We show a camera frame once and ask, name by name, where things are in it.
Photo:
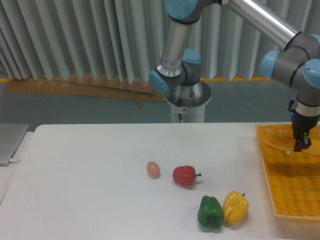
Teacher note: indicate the brown cardboard sheet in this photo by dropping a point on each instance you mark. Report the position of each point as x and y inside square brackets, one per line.
[89, 87]

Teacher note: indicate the yellow woven basket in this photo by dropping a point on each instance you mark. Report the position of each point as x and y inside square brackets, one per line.
[293, 180]

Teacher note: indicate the silver laptop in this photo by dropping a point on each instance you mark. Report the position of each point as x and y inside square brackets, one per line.
[11, 137]

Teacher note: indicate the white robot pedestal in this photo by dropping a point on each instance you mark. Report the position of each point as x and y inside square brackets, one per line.
[188, 102]

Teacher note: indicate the red bell pepper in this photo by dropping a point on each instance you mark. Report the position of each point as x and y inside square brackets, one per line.
[185, 175]

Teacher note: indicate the long orange bread loaf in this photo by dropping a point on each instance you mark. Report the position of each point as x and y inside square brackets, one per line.
[287, 143]

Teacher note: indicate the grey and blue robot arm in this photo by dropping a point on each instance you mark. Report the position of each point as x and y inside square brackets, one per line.
[296, 65]

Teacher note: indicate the green bell pepper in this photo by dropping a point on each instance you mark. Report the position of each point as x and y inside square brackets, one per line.
[210, 214]

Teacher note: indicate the brown egg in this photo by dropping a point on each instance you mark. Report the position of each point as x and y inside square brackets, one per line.
[153, 169]

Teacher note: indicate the yellow bell pepper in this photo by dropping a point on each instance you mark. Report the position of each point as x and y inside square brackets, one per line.
[235, 207]

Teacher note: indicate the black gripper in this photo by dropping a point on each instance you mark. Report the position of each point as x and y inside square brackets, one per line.
[303, 123]

